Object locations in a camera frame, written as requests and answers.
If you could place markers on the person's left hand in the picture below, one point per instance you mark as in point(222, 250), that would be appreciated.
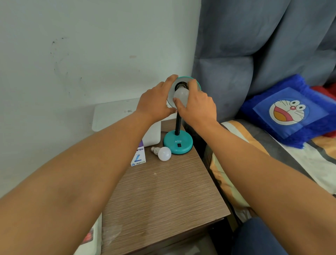
point(153, 102)

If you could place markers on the person's right hand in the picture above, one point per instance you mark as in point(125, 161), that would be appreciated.
point(200, 110)

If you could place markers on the person's left thumb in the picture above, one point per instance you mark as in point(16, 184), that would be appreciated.
point(170, 79)

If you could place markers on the person's right thumb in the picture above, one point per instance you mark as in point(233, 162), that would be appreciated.
point(178, 103)

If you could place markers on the white light bulb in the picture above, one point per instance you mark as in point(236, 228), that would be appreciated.
point(164, 154)
point(183, 94)

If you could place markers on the teal desk lamp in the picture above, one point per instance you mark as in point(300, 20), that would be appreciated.
point(178, 145)

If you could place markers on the person's right forearm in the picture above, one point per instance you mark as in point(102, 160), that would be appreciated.
point(262, 178)

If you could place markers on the person's left forearm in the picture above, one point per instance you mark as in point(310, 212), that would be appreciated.
point(78, 170)

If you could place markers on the white plastic appliance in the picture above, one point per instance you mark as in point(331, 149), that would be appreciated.
point(112, 115)

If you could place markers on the white purple bulb box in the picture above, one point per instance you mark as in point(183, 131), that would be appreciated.
point(138, 157)

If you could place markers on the grey upholstered headboard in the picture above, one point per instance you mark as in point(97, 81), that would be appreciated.
point(236, 47)

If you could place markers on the brown wooden nightstand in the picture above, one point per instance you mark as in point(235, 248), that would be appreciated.
point(162, 199)

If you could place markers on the blue cartoon cat pillow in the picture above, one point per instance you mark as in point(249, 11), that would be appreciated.
point(287, 113)

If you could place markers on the striped bed sheet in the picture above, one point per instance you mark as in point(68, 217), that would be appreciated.
point(309, 163)

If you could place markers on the person's blue trouser leg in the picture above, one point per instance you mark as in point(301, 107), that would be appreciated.
point(257, 239)

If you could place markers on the white box with red print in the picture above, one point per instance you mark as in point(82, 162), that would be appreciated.
point(90, 239)

